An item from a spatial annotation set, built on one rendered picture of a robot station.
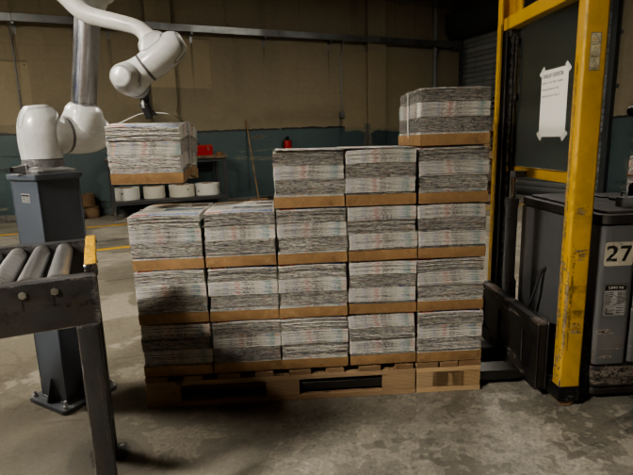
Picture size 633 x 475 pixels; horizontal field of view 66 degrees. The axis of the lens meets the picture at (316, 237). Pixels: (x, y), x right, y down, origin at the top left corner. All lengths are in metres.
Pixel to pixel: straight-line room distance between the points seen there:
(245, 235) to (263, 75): 7.27
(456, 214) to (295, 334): 0.83
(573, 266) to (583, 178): 0.34
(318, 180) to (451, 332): 0.87
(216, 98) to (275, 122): 1.13
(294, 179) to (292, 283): 0.42
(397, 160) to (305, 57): 7.57
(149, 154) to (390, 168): 0.95
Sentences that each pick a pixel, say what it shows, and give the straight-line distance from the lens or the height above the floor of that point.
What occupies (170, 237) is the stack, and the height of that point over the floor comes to 0.74.
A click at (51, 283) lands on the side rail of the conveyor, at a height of 0.80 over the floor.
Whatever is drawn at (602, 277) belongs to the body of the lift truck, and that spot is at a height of 0.54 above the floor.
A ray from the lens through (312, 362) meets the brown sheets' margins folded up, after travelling 2.16.
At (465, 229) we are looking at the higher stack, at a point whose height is 0.72.
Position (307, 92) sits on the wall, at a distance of 9.42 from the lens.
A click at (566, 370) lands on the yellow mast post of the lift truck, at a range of 2.28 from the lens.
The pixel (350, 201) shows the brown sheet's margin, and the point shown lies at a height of 0.86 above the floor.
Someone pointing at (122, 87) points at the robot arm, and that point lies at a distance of 1.86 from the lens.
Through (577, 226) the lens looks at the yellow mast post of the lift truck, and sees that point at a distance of 2.10.
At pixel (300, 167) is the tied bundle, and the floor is 1.00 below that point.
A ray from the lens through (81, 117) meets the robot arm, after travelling 2.35.
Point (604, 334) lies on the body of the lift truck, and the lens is 2.34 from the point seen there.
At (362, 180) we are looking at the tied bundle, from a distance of 1.99.
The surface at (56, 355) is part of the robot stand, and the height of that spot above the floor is 0.24.
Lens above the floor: 1.11
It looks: 11 degrees down
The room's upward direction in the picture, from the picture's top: 2 degrees counter-clockwise
